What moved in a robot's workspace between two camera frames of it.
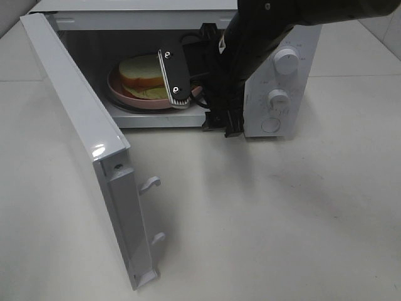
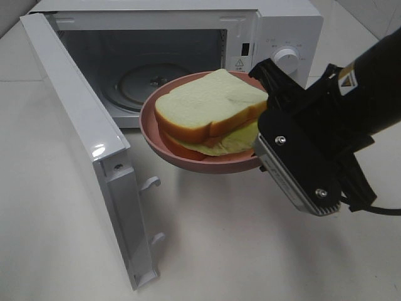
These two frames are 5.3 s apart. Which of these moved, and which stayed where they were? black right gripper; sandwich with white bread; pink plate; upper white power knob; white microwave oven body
Moved: black right gripper; sandwich with white bread; pink plate
Stayed: upper white power knob; white microwave oven body
